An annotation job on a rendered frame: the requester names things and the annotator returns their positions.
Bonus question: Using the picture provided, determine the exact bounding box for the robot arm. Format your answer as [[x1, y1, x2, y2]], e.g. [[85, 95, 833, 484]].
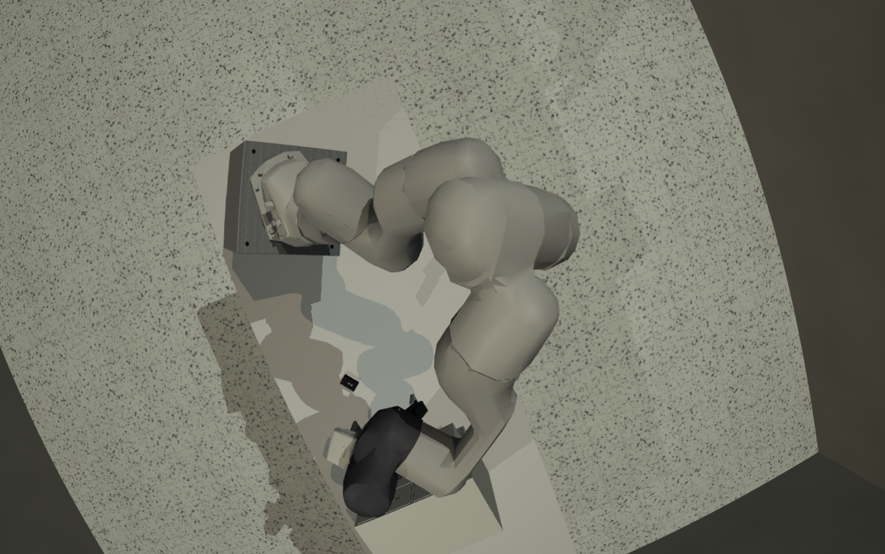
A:
[[250, 137, 580, 518]]

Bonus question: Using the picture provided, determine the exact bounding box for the small grey chest of drawers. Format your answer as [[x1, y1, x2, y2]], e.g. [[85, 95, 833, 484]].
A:
[[354, 460, 503, 554]]

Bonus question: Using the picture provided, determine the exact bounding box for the black nine-volt battery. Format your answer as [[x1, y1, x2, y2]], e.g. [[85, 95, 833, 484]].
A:
[[340, 374, 359, 391]]

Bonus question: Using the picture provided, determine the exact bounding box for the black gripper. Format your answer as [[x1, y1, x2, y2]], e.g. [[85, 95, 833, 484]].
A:
[[350, 394, 428, 432]]

